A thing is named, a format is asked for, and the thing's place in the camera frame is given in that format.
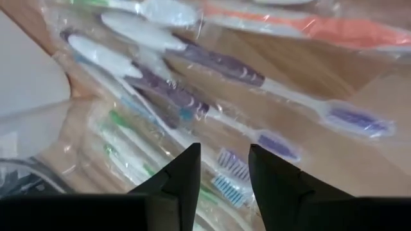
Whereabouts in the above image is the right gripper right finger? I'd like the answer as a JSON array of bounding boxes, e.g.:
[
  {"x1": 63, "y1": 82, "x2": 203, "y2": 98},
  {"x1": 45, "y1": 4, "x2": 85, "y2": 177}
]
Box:
[{"x1": 249, "y1": 144, "x2": 411, "y2": 231}]

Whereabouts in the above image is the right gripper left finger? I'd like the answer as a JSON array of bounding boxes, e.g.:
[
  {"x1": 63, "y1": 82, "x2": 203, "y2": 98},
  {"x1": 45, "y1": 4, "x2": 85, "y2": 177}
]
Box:
[{"x1": 0, "y1": 143, "x2": 202, "y2": 231}]

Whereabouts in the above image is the pale toothbrush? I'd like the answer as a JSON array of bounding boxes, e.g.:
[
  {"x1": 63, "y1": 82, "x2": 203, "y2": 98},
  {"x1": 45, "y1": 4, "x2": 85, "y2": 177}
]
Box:
[{"x1": 69, "y1": 0, "x2": 200, "y2": 28}]

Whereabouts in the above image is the green toothbrush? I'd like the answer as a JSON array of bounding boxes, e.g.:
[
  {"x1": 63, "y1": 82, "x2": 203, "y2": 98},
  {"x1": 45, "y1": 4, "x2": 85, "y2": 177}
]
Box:
[
  {"x1": 92, "y1": 141, "x2": 155, "y2": 187},
  {"x1": 96, "y1": 108, "x2": 222, "y2": 206}
]

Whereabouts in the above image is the blue toothbrush in wrapper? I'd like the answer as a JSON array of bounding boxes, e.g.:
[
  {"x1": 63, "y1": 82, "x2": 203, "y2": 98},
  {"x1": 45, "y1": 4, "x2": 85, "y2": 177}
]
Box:
[{"x1": 118, "y1": 94, "x2": 248, "y2": 209}]

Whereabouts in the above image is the white plastic bin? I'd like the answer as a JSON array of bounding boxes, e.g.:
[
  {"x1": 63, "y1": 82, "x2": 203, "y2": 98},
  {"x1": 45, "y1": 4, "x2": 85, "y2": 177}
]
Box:
[{"x1": 0, "y1": 11, "x2": 71, "y2": 116}]

